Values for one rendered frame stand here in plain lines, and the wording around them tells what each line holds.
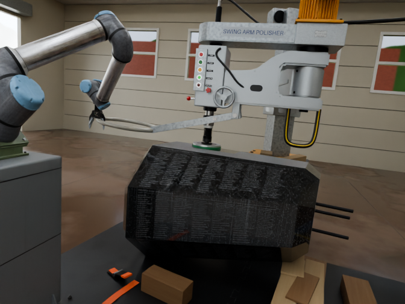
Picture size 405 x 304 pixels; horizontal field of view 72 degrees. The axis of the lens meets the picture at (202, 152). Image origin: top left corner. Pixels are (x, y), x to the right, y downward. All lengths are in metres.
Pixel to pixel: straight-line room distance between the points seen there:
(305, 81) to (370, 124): 6.35
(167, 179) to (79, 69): 8.79
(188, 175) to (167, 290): 0.68
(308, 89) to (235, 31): 0.61
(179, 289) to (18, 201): 0.95
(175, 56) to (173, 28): 0.78
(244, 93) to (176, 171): 0.70
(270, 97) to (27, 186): 1.49
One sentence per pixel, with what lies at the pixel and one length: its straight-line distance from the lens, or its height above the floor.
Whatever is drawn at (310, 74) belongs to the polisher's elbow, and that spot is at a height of 1.44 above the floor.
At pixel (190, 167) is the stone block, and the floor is 0.78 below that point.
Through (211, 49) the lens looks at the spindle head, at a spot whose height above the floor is 1.56.
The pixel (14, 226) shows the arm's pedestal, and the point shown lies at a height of 0.58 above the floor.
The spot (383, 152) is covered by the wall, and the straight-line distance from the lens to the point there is 8.43.
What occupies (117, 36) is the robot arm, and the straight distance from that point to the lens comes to 1.68.
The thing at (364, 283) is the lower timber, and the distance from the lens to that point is 2.30.
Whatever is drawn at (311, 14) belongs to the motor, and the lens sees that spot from 2.08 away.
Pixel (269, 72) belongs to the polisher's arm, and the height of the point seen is 1.43.
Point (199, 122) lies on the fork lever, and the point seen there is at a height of 1.05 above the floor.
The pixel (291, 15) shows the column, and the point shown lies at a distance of 2.73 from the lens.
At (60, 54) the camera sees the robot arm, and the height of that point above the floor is 1.36.
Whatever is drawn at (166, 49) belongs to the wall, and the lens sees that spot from 8.88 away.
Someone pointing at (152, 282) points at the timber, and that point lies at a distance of 1.88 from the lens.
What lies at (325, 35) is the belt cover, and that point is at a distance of 2.03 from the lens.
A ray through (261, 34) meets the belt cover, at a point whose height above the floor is 1.66.
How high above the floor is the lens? 1.17
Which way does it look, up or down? 9 degrees down
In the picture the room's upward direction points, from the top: 5 degrees clockwise
